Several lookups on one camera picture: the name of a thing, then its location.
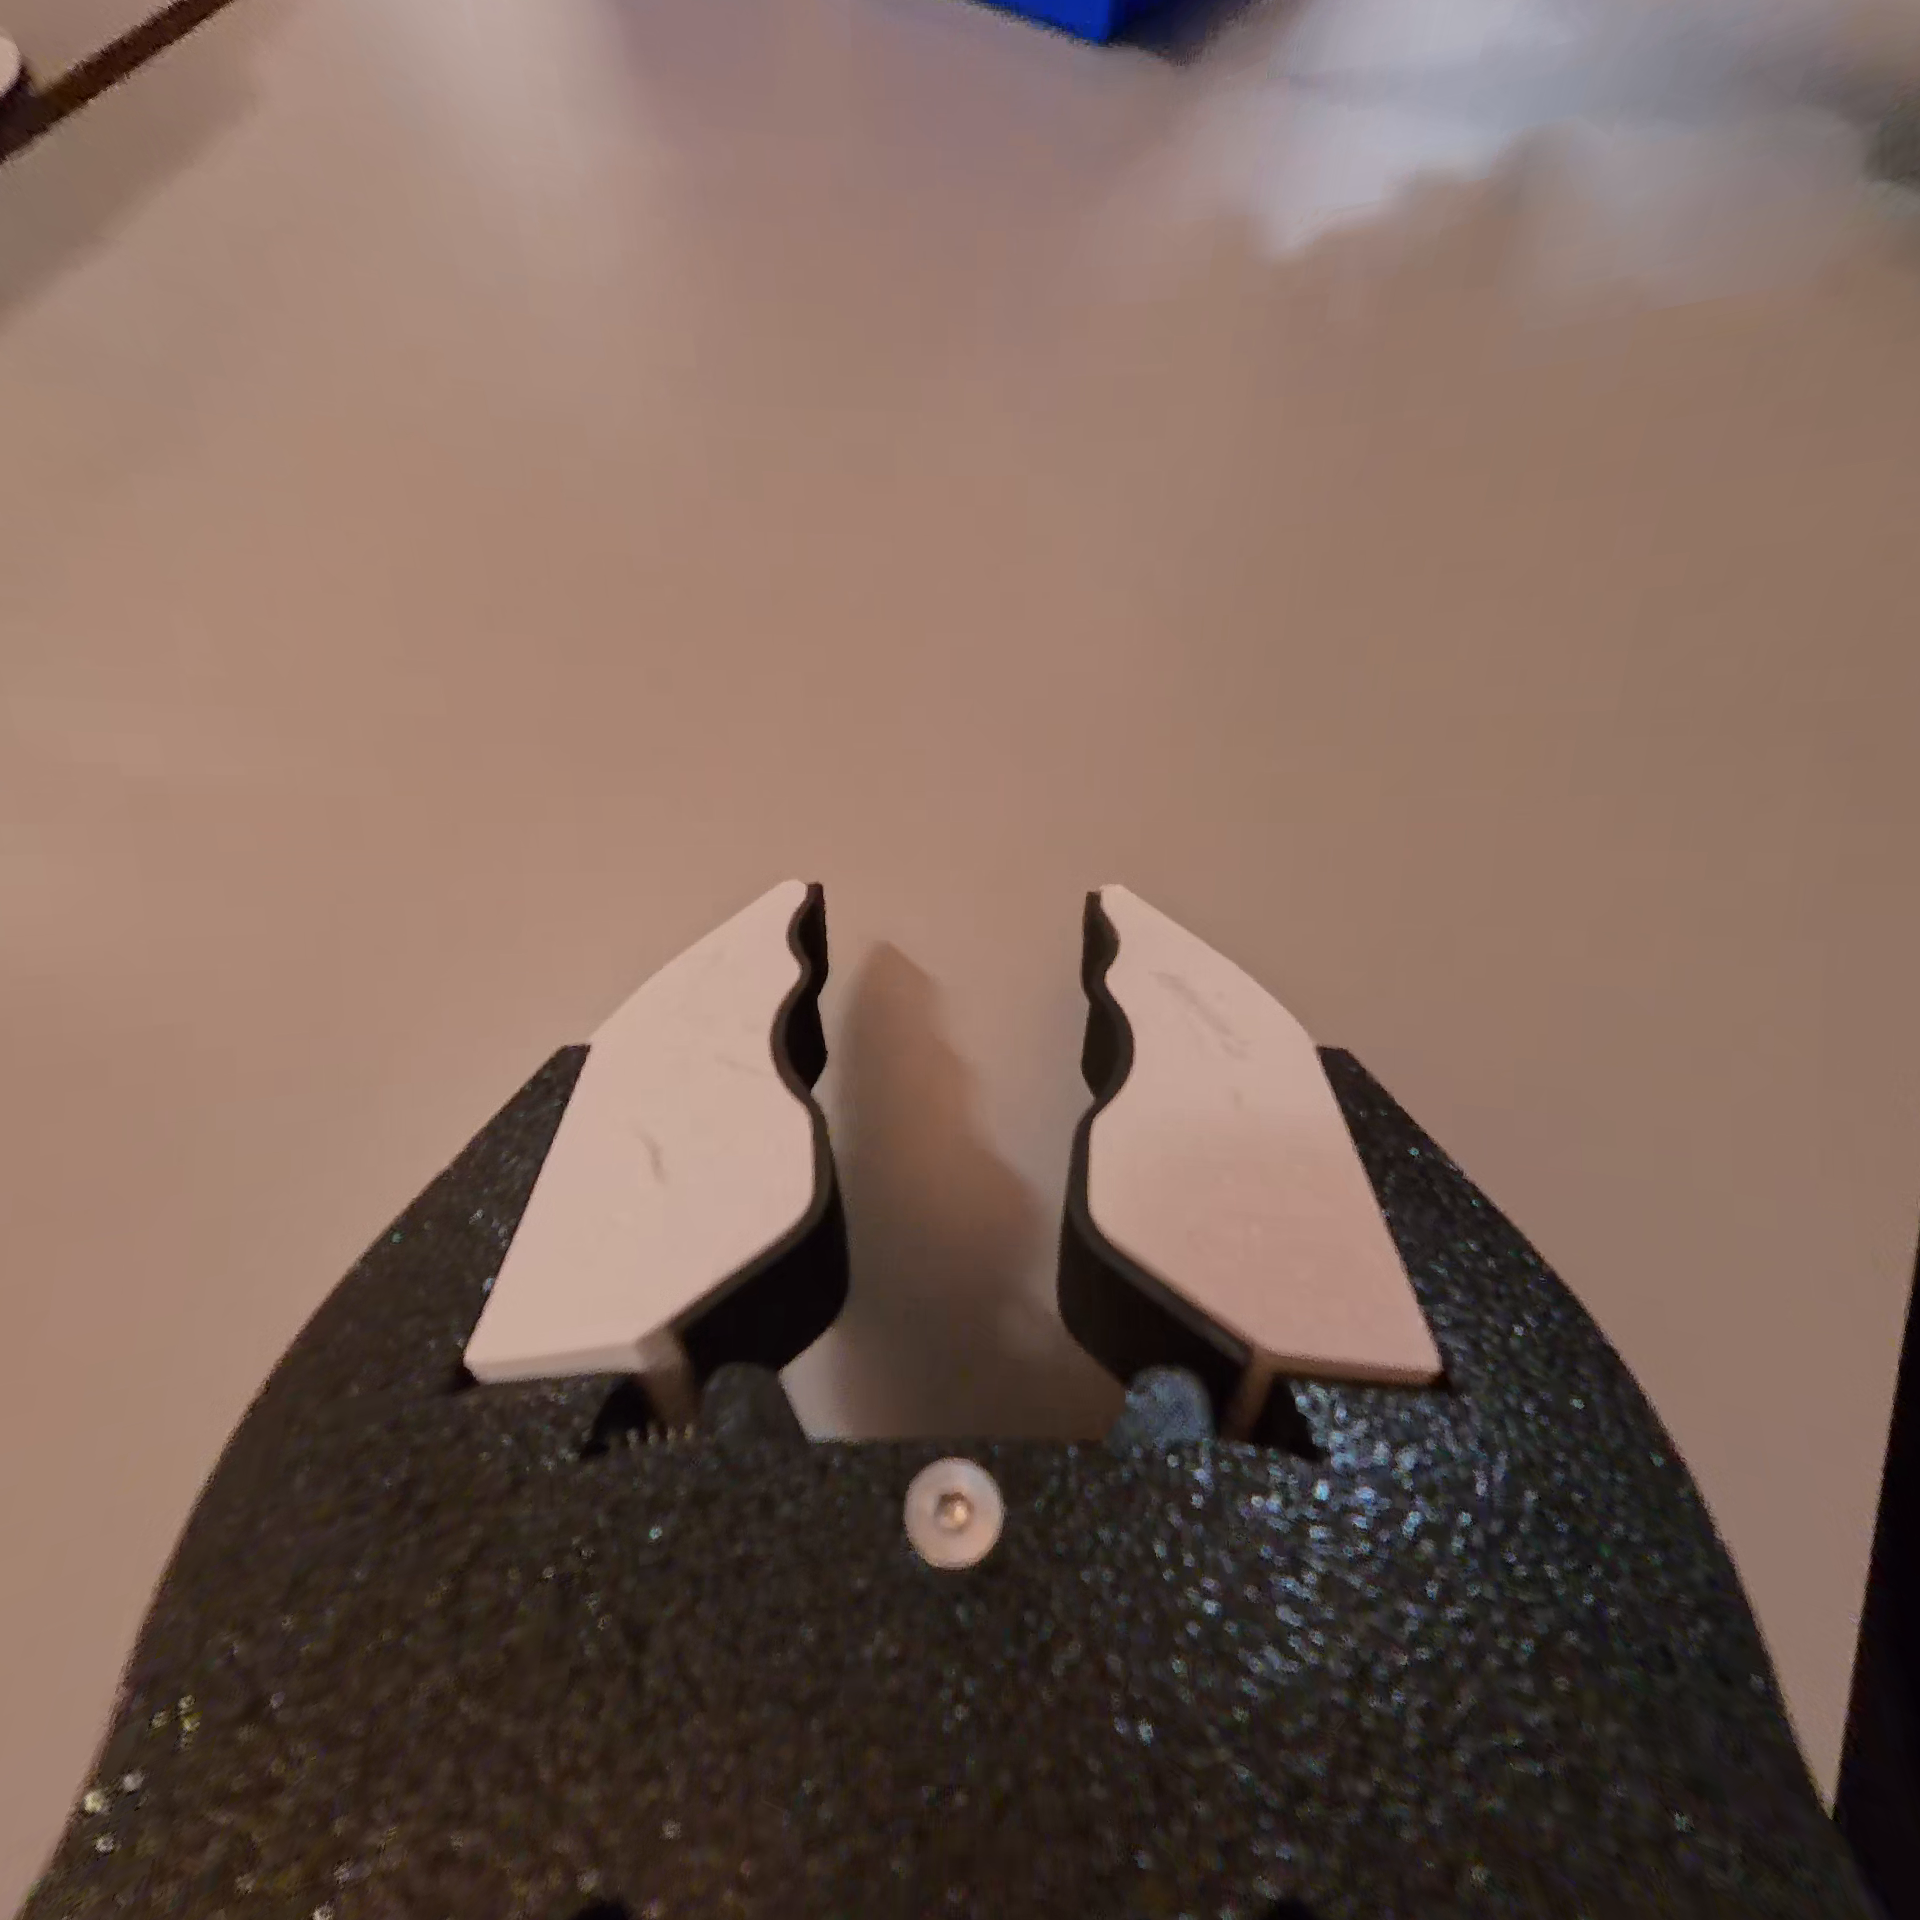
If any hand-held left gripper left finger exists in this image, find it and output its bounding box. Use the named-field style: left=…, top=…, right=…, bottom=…
left=460, top=878, right=851, bottom=1423

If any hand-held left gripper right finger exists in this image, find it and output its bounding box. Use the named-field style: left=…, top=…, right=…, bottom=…
left=1053, top=882, right=1446, bottom=1431

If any blue storage bin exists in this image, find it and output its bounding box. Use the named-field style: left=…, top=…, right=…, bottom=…
left=966, top=0, right=1203, bottom=48

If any grey desk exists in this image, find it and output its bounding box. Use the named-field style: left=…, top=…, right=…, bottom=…
left=0, top=0, right=1920, bottom=1815

